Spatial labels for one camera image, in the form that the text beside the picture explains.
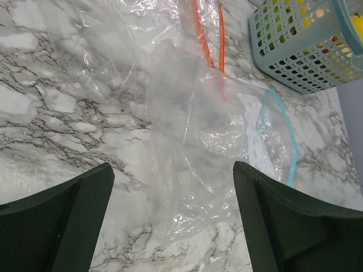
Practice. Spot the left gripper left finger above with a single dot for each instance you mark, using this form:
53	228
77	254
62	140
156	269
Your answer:
56	229

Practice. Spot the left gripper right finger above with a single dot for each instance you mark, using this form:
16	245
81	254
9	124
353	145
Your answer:
287	230

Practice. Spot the clear bag blue zipper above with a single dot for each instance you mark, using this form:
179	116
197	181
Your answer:
202	122

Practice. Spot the clear bag red zipper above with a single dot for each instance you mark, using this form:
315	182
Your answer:
104	47

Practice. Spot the teal plastic basket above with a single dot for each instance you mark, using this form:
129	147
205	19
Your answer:
309	46

